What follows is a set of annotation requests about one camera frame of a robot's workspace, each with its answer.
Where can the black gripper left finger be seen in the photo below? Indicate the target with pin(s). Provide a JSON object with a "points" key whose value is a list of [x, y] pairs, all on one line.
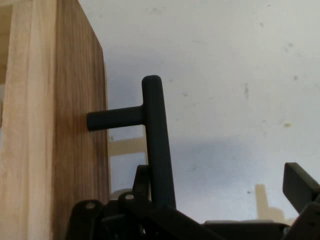
{"points": [[140, 215]]}

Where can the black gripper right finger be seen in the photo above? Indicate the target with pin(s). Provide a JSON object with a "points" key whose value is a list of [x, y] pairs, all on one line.
{"points": [[298, 187]]}

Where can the wooden cabinet door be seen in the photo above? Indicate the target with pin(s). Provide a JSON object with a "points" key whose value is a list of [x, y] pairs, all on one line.
{"points": [[50, 125]]}

